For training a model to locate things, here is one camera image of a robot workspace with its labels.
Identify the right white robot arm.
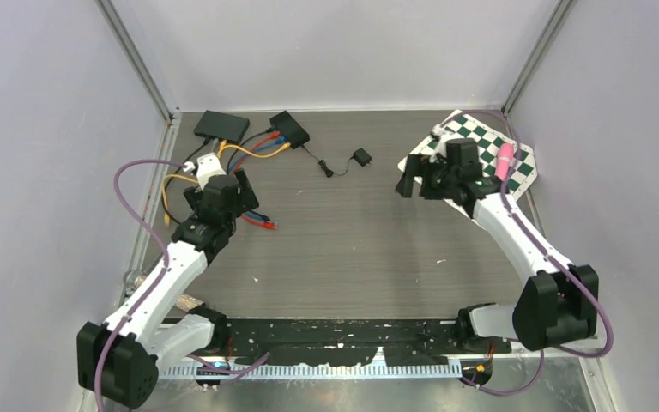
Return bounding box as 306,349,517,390
396,136,599,353

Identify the blue ethernet cable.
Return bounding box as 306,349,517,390
227,136,282,227

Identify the flat black router box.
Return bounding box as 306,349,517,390
193,110,250,143

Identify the pink cylindrical tube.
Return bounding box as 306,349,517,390
494,142,515,180

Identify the clear glitter tube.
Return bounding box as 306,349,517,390
124,270,205,312

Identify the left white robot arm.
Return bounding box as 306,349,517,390
76,153,258,411

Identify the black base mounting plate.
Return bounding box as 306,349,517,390
196,318,511,367

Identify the black power adapter with cord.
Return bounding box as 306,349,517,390
301,145,372,179

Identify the green white checkered board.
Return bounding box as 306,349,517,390
396,110,538,210

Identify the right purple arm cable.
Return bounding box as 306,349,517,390
437,109,615,397

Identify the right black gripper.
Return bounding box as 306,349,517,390
394,154,456,201

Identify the black ribbed network switch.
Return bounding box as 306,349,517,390
269,111,311,149

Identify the red ethernet cable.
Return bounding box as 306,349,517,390
231,133,278,231

